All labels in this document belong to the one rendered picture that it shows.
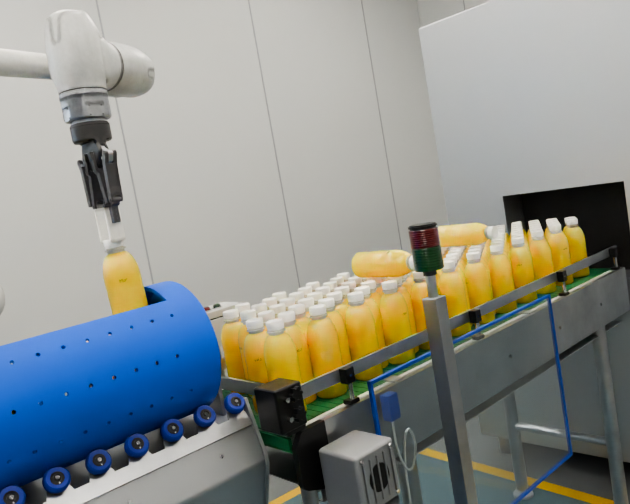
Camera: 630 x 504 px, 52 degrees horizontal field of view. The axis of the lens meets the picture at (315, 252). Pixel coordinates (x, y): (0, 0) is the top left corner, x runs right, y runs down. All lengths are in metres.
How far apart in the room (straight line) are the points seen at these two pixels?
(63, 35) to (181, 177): 3.16
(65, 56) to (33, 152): 2.82
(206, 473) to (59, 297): 2.87
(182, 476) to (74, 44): 0.84
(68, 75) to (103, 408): 0.61
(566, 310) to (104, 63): 1.56
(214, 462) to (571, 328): 1.31
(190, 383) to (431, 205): 4.83
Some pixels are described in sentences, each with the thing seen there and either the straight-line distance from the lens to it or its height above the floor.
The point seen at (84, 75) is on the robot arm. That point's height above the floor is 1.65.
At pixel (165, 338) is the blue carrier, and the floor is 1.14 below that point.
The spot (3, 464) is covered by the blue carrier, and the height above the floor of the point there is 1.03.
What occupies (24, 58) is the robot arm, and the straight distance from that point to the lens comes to 1.55.
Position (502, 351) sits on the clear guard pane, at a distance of 1.80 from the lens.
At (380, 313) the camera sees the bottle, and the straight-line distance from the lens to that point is 1.63.
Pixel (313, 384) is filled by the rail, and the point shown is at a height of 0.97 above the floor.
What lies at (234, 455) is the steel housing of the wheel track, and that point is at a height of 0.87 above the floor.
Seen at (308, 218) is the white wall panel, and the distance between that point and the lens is 4.96.
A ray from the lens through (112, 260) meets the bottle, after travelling 1.31.
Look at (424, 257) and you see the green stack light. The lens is 1.36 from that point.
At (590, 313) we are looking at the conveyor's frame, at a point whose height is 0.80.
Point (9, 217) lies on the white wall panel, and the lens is 4.04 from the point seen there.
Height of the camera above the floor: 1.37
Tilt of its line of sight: 5 degrees down
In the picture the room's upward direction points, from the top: 10 degrees counter-clockwise
